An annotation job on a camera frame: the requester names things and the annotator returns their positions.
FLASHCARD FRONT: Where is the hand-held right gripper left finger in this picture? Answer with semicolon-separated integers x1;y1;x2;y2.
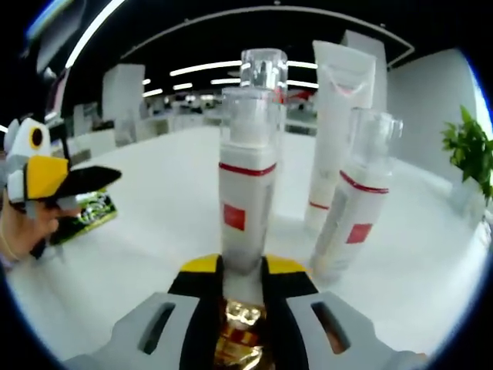
63;253;225;370

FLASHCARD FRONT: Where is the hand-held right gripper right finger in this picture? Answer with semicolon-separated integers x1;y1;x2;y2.
263;254;429;370

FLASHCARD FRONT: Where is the green skincare sachet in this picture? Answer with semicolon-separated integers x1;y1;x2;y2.
49;190;118;246

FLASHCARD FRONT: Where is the gold skincare sachet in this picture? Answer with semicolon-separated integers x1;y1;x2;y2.
213;298;270;370

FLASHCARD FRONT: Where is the white skincare bottle red label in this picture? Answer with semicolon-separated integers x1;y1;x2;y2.
310;106;404;282
217;86;286;302

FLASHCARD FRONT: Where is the white skincare tube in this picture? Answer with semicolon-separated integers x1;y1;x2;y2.
306;39;377;232

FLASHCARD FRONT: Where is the person's left hand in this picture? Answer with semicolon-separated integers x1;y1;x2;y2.
0;199;65;260

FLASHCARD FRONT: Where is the long curved ceiling light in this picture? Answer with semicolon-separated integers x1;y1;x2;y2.
65;0;128;69

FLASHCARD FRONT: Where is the ceiling light strip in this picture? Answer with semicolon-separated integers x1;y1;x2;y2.
210;78;320;89
169;59;319;77

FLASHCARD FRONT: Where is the potted green plant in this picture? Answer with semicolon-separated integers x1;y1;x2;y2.
440;104;493;213

